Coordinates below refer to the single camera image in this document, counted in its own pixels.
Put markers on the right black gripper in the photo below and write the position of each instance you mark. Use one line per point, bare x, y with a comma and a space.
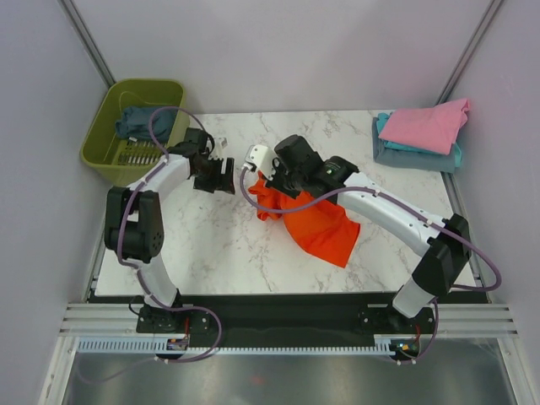
274, 184

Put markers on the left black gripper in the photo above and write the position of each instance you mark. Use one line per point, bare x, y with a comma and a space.
226, 179

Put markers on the orange t shirt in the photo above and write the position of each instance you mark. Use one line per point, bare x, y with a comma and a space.
323, 230

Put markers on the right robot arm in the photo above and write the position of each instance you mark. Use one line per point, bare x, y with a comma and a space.
436, 240

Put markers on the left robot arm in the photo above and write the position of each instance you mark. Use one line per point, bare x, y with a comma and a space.
134, 227

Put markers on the teal folded t shirt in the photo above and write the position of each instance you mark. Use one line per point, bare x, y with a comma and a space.
455, 156

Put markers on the dark blue crumpled t shirt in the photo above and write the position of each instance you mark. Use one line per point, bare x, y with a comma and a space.
134, 123

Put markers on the olive green plastic basket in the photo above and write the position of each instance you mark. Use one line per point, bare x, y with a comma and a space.
121, 142

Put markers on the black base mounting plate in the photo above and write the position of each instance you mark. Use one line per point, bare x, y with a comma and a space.
285, 318

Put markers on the pink folded t shirt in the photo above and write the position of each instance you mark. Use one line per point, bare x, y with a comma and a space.
435, 128

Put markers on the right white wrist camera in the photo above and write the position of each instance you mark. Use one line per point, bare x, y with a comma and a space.
260, 158

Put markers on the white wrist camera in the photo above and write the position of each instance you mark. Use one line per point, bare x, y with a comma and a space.
260, 158
217, 150

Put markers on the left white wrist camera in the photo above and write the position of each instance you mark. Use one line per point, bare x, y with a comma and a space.
217, 150

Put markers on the light blue cable duct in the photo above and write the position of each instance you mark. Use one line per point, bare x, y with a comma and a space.
169, 345

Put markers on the aluminium rail frame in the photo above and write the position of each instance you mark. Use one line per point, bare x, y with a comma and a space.
471, 357

